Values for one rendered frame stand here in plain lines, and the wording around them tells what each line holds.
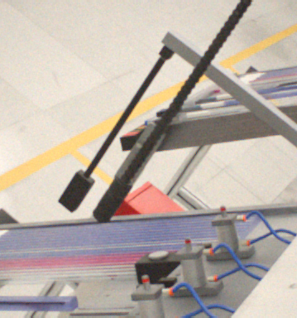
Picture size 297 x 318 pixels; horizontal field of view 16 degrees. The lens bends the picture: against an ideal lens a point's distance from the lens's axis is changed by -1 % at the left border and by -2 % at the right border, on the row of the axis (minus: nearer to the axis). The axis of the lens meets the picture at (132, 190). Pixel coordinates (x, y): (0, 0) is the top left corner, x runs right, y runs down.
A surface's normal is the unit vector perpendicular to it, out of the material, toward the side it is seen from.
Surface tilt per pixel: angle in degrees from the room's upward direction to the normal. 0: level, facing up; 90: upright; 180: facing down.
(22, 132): 0
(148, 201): 0
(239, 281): 45
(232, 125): 90
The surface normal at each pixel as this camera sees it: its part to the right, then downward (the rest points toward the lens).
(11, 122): 0.51, -0.73
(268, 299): -0.18, -0.96
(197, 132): -0.39, 0.27
